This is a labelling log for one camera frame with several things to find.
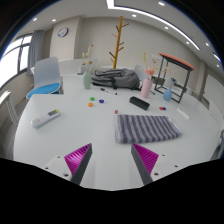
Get window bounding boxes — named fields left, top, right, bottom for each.
left=0, top=33, right=34, bottom=89

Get grey backpack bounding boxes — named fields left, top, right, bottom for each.
left=90, top=67, right=142, bottom=91

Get white remote control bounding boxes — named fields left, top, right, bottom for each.
left=30, top=108, right=62, bottom=129

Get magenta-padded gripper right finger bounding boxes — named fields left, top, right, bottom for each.
left=130, top=143, right=183, bottom=186

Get white flat bar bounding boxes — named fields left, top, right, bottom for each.
left=176, top=107, right=190, bottom=120

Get wooden coat rack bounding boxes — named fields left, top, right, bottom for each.
left=108, top=15, right=130, bottom=70

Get black marker pen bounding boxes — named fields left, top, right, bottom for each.
left=100, top=87, right=118, bottom=96

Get grey curtain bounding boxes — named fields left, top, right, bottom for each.
left=27, top=29, right=44, bottom=76

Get recessed ceiling spotlights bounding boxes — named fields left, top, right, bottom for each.
left=32, top=0, right=222, bottom=64

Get white chair with blue cushion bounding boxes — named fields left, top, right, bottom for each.
left=25, top=56, right=64, bottom=100

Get pink vase with flowers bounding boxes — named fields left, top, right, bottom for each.
left=140, top=52, right=161, bottom=99

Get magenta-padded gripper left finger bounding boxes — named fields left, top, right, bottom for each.
left=42, top=143, right=93, bottom=186

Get round wall clock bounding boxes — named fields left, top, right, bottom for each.
left=57, top=27, right=69, bottom=38

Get black-framed orange-topped side table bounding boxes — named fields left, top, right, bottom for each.
left=153, top=52, right=195, bottom=104

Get ceiling light strip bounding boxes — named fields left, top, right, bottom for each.
left=106, top=0, right=201, bottom=51

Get blue vase with dried stems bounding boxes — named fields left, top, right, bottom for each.
left=162, top=66, right=178, bottom=102

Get grey striped towel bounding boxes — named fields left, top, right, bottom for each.
left=114, top=113, right=183, bottom=145

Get black whiteboard eraser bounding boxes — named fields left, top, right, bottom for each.
left=129, top=96, right=151, bottom=111

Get green vase with dried stems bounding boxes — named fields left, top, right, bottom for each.
left=80, top=44, right=95, bottom=90

